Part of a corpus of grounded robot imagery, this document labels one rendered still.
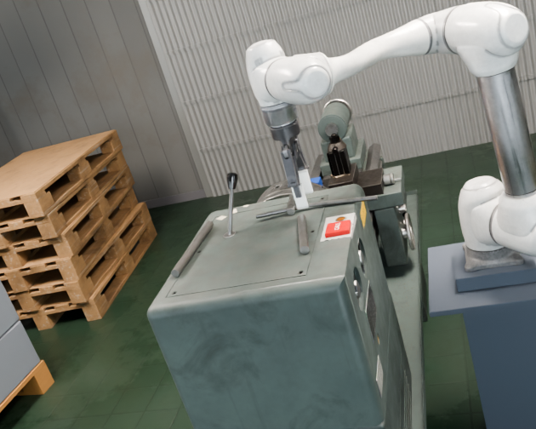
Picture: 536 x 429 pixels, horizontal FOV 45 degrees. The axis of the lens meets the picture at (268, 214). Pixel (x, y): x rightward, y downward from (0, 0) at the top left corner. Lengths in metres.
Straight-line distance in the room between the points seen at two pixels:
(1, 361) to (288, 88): 2.75
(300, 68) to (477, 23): 0.52
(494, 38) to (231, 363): 1.02
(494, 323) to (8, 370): 2.63
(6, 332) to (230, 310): 2.57
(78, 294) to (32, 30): 2.77
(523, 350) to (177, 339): 1.25
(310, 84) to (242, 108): 4.31
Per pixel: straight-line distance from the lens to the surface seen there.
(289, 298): 1.42
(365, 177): 2.72
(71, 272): 4.51
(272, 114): 1.67
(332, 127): 3.09
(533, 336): 2.34
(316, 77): 1.48
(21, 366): 3.99
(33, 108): 6.64
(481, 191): 2.14
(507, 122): 1.90
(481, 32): 1.78
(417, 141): 5.67
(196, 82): 5.82
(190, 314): 1.50
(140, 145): 6.26
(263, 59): 1.63
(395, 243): 2.71
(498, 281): 2.21
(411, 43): 1.87
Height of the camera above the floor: 1.91
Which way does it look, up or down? 21 degrees down
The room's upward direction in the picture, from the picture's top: 18 degrees counter-clockwise
